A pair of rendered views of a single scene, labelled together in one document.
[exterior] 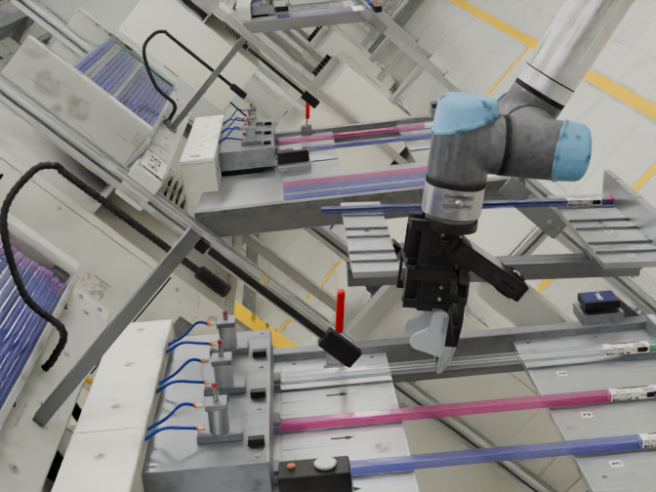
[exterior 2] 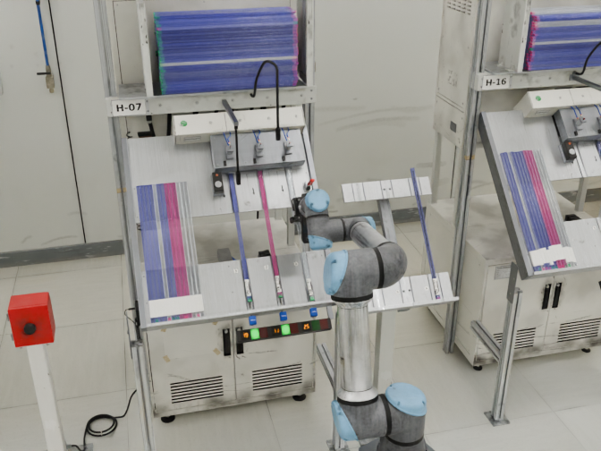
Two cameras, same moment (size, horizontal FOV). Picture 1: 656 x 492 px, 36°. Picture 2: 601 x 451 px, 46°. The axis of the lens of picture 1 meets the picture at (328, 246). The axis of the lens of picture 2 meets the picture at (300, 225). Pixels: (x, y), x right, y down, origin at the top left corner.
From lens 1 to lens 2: 2.16 m
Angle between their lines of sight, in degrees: 60
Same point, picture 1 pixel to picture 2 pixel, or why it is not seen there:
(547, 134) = (312, 231)
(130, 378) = (258, 120)
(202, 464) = (214, 150)
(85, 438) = (221, 115)
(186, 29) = not seen: outside the picture
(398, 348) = not seen: hidden behind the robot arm
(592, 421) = (262, 268)
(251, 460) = (215, 163)
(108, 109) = (517, 46)
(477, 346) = not seen: hidden behind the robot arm
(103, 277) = (457, 82)
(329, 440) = (251, 187)
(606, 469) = (232, 268)
